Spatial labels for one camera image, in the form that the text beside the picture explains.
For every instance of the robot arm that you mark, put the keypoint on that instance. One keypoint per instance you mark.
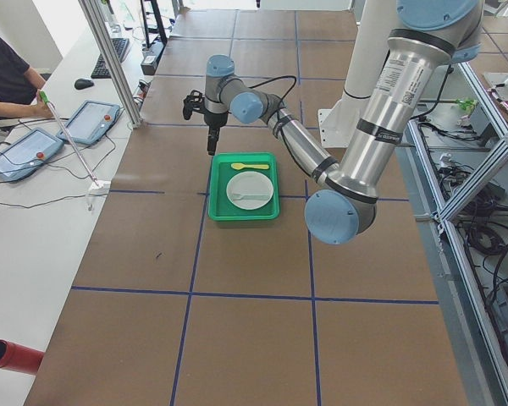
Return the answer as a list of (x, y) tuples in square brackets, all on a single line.
[(399, 45)]

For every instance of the far blue teach pendant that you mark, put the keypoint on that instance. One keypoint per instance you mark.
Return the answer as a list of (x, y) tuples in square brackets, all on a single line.
[(91, 121)]

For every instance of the black computer mouse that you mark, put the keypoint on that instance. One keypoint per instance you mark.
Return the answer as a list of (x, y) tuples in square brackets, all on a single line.
[(83, 83)]

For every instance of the green plastic tray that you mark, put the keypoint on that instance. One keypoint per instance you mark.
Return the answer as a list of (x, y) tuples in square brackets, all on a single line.
[(220, 208)]

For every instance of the person in black shirt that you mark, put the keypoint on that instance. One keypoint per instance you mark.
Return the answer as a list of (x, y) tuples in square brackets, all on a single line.
[(20, 87)]

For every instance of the pale green plastic fork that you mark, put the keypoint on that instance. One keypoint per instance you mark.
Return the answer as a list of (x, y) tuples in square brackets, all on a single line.
[(237, 196)]

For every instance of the near blue teach pendant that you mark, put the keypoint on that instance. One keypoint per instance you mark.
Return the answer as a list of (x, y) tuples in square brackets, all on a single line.
[(27, 154)]

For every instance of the brown paper table cover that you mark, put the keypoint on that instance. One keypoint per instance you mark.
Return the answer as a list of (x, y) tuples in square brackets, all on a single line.
[(169, 307)]

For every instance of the blue teach pendant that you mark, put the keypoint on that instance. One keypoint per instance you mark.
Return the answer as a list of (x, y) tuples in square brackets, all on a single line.
[(27, 154), (91, 121)]

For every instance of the yellow plastic spoon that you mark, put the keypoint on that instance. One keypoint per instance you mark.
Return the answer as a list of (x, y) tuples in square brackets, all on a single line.
[(240, 166)]

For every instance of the metal reacher grabber tool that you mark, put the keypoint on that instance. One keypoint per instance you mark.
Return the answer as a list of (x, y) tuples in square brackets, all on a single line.
[(96, 183)]

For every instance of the red cylinder tube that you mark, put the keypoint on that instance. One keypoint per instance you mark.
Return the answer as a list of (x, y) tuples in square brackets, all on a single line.
[(19, 358)]

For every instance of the aluminium frame post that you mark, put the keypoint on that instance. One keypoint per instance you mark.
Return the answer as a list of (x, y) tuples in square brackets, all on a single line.
[(94, 17)]

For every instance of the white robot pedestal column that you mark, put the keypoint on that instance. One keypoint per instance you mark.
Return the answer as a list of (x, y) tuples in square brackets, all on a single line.
[(370, 51)]

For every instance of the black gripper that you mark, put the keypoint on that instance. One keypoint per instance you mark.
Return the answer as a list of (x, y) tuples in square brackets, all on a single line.
[(215, 121)]

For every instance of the white round plate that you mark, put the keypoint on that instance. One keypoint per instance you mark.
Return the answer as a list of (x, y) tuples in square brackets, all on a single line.
[(251, 183)]

